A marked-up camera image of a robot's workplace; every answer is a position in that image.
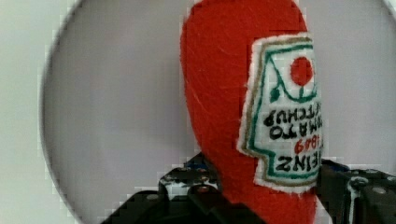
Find red felt ketchup bottle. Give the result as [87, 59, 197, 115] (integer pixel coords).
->
[180, 0, 323, 224]

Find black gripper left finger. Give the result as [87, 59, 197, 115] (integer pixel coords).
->
[101, 154, 265, 224]

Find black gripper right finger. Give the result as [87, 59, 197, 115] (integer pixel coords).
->
[317, 160, 396, 224]

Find lavender round plate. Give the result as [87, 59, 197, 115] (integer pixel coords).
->
[40, 0, 396, 224]

